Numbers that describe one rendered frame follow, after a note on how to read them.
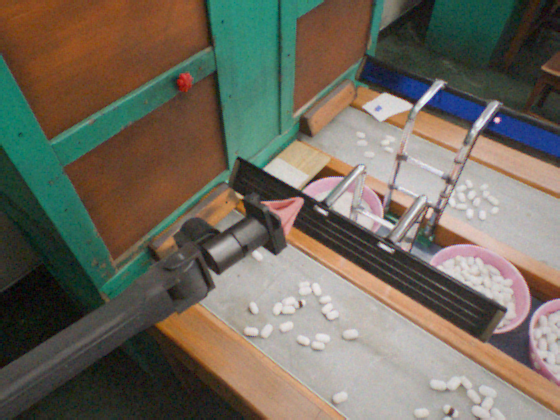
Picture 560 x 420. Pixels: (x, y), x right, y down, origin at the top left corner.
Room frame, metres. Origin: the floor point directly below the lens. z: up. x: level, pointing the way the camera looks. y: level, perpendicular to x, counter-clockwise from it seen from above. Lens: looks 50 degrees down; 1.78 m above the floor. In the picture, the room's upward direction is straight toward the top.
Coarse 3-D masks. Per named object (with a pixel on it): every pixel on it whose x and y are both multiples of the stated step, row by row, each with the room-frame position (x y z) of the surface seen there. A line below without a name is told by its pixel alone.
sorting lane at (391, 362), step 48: (240, 288) 0.59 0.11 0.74; (288, 288) 0.59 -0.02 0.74; (336, 288) 0.59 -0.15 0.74; (288, 336) 0.45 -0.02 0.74; (336, 336) 0.45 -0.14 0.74; (384, 336) 0.45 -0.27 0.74; (432, 336) 0.45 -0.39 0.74; (336, 384) 0.33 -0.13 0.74; (384, 384) 0.33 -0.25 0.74; (480, 384) 0.33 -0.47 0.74
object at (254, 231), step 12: (252, 204) 0.46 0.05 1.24; (264, 204) 0.45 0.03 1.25; (252, 216) 0.45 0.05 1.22; (264, 216) 0.44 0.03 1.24; (228, 228) 0.43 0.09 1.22; (240, 228) 0.42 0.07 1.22; (252, 228) 0.43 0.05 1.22; (264, 228) 0.43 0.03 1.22; (240, 240) 0.40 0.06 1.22; (252, 240) 0.41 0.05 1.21; (264, 240) 0.42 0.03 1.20; (276, 252) 0.42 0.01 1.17
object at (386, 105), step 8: (384, 96) 1.43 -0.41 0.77; (392, 96) 1.43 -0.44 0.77; (368, 104) 1.38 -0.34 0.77; (376, 104) 1.38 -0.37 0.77; (384, 104) 1.38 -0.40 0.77; (392, 104) 1.38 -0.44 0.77; (400, 104) 1.38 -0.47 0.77; (408, 104) 1.38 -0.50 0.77; (376, 112) 1.33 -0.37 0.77; (384, 112) 1.33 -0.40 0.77; (392, 112) 1.33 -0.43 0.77
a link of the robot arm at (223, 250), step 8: (224, 232) 0.42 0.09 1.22; (200, 240) 0.42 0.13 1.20; (208, 240) 0.42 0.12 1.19; (216, 240) 0.40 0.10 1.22; (224, 240) 0.40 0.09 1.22; (232, 240) 0.40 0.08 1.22; (200, 248) 0.40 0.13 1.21; (208, 248) 0.38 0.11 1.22; (216, 248) 0.39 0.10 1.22; (224, 248) 0.39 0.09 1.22; (232, 248) 0.39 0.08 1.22; (240, 248) 0.39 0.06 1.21; (208, 256) 0.37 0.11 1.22; (216, 256) 0.37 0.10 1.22; (224, 256) 0.38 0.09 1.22; (232, 256) 0.38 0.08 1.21; (240, 256) 0.39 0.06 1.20; (208, 264) 0.37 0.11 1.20; (216, 264) 0.36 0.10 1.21; (224, 264) 0.37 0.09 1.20; (232, 264) 0.38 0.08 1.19; (216, 272) 0.36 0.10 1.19
